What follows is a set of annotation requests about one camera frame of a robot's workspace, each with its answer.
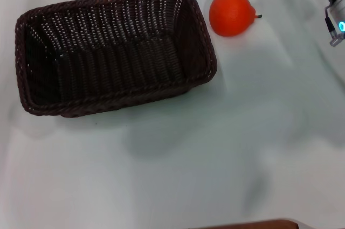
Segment dark brown woven basket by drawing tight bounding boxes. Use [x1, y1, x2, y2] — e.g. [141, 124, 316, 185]
[15, 0, 218, 119]

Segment orange toy pear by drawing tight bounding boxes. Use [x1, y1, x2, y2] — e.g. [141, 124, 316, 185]
[209, 0, 263, 38]

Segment white tablecloth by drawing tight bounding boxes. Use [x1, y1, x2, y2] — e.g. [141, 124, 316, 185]
[0, 0, 345, 229]

